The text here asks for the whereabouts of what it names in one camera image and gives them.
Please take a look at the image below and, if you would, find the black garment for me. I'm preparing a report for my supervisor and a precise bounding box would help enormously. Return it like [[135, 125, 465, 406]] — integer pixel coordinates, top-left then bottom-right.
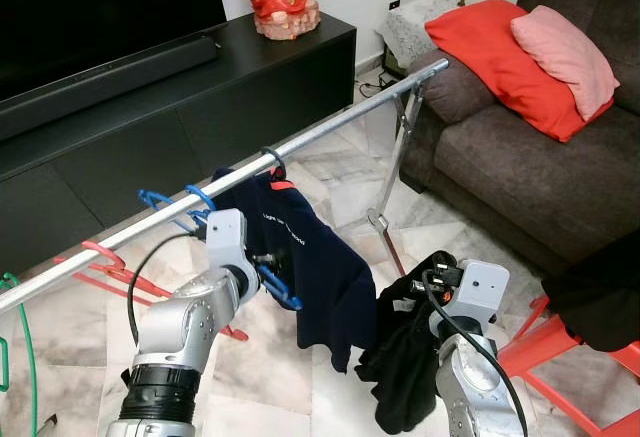
[[357, 250, 466, 435]]

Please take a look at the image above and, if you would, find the blue plastic hanger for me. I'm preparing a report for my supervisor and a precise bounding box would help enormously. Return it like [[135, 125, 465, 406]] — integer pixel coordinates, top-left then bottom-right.
[[137, 185, 303, 311]]

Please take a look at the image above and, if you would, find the navy fleece garment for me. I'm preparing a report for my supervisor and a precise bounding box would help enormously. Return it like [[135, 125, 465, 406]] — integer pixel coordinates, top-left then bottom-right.
[[545, 229, 640, 353]]

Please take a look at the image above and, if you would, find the black hanger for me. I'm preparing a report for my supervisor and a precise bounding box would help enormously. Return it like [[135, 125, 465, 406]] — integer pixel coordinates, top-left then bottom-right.
[[262, 147, 289, 180]]

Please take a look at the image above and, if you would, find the green plastic hanger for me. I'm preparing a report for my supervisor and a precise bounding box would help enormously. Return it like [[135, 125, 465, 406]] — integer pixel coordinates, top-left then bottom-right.
[[0, 272, 41, 433]]

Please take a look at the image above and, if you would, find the navy blue printed shirt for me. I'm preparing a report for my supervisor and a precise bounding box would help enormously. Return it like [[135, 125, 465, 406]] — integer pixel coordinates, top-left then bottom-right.
[[212, 167, 379, 373]]

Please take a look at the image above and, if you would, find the red plastic stool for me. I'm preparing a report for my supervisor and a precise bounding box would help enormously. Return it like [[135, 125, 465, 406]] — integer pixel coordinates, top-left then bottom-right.
[[497, 295, 640, 437]]

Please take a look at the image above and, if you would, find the dark grey fabric sofa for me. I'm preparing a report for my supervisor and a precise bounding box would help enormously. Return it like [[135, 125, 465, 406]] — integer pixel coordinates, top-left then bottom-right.
[[398, 0, 640, 278]]

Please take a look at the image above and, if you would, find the silver metal clothes rack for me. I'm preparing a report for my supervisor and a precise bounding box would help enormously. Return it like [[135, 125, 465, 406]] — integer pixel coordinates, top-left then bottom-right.
[[0, 59, 451, 316]]

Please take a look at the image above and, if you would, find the black television console cabinet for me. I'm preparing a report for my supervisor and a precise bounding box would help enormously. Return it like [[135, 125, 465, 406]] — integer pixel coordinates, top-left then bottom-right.
[[0, 12, 358, 276]]

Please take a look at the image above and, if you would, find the red pillow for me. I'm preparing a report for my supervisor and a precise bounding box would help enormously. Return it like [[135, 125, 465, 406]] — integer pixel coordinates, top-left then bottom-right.
[[425, 0, 616, 143]]

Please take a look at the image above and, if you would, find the black soundbar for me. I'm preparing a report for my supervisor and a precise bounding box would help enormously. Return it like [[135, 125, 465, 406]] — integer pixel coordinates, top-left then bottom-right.
[[0, 35, 221, 143]]

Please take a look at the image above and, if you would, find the lace covered side table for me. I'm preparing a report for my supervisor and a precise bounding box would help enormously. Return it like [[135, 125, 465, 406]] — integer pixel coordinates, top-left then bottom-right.
[[377, 0, 466, 76]]

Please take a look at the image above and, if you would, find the pink pillow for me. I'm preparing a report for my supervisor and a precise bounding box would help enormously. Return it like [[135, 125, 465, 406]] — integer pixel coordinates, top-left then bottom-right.
[[510, 5, 621, 123]]

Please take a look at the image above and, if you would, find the black flat television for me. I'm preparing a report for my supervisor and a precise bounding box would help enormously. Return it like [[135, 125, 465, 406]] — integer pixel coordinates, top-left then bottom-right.
[[0, 0, 226, 103]]

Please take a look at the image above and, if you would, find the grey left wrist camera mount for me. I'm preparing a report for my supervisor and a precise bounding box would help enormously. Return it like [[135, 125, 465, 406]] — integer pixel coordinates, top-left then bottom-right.
[[205, 209, 249, 293]]

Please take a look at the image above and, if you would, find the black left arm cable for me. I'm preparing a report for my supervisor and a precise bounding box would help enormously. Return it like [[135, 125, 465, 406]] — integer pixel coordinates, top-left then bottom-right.
[[128, 235, 216, 348]]

